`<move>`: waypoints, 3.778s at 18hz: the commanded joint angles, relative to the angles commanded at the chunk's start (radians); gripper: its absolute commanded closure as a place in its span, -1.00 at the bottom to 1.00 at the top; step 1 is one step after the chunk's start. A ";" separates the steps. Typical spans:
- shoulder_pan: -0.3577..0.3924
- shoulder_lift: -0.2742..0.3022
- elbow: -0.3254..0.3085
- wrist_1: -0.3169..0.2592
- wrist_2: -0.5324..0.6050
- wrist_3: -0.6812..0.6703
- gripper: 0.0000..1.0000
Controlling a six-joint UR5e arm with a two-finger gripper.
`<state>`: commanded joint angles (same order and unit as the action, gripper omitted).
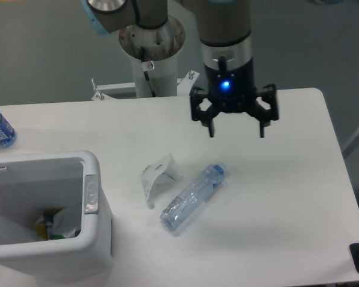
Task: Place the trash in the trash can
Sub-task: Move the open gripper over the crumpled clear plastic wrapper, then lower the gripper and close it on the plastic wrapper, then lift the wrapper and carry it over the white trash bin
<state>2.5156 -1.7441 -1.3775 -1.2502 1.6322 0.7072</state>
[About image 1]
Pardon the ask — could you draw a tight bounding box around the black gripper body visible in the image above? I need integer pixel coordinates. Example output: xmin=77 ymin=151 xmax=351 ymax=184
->
xmin=205 ymin=57 xmax=257 ymax=114

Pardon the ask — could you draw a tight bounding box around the white paper bag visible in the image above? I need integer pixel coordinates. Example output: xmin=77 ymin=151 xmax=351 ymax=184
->
xmin=141 ymin=154 xmax=183 ymax=209

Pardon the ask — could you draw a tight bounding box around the crushed clear plastic bottle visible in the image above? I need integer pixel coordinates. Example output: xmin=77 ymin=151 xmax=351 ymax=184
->
xmin=160 ymin=162 xmax=227 ymax=231

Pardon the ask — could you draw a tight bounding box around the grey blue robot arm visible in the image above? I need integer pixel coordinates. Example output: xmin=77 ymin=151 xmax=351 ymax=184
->
xmin=82 ymin=1 xmax=279 ymax=135

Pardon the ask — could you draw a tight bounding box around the trash inside can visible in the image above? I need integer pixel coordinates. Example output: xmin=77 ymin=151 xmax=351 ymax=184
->
xmin=32 ymin=204 xmax=81 ymax=241

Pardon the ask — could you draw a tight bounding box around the white trash can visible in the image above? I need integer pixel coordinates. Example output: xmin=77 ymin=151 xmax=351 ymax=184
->
xmin=0 ymin=151 xmax=113 ymax=281

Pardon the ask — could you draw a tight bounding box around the white metal bracket frame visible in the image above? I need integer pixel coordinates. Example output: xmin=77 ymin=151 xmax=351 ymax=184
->
xmin=91 ymin=70 xmax=200 ymax=101

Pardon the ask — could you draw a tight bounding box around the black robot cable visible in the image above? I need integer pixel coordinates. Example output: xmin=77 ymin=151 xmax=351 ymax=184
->
xmin=139 ymin=45 xmax=158 ymax=98

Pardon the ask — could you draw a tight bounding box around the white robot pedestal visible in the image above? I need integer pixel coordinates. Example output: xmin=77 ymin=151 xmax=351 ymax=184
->
xmin=119 ymin=16 xmax=185 ymax=98

